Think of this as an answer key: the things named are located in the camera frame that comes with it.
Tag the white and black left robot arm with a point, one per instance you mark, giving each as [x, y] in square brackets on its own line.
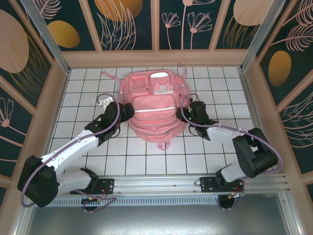
[71, 151]

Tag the pink student backpack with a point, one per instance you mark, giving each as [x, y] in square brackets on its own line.
[154, 122]

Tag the aluminium frame post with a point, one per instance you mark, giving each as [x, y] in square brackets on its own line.
[49, 39]
[259, 36]

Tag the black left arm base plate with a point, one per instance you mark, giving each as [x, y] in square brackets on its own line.
[107, 184]

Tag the aluminium side rail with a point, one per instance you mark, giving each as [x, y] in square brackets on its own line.
[250, 98]

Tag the aluminium mounting rail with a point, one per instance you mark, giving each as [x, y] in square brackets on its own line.
[156, 182]

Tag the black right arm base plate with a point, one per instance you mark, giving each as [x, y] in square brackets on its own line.
[207, 184]

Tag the grey metal sheet panel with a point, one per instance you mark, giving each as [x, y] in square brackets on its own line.
[156, 220]

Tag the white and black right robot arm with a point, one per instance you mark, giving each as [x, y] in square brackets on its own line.
[225, 132]

